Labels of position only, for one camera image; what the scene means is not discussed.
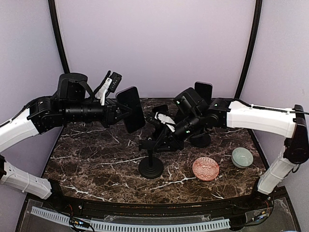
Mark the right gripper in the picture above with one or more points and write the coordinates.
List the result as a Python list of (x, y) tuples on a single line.
[(168, 138)]

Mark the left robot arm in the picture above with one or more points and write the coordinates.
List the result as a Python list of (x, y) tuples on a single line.
[(74, 101)]

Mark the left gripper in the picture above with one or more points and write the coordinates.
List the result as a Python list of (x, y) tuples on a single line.
[(111, 117)]

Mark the pole phone stand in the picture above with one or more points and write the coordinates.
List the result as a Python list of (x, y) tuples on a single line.
[(201, 141), (150, 167)]

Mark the pale green bowl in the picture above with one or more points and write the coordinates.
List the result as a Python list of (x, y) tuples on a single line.
[(242, 158)]

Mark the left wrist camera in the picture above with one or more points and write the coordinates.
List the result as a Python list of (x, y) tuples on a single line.
[(107, 86)]

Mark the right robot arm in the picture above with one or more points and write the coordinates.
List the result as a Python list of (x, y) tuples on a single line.
[(200, 113)]

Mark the black phone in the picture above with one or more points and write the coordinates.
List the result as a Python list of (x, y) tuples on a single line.
[(131, 99), (158, 125)]

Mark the left black frame post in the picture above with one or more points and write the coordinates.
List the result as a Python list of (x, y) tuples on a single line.
[(57, 36)]

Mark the pink patterned plate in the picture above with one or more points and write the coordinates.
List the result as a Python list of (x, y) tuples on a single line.
[(205, 169)]

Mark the purple phone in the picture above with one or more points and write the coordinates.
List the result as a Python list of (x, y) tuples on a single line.
[(204, 90)]

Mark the white cable duct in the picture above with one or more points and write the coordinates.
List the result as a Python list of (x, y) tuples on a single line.
[(104, 226)]

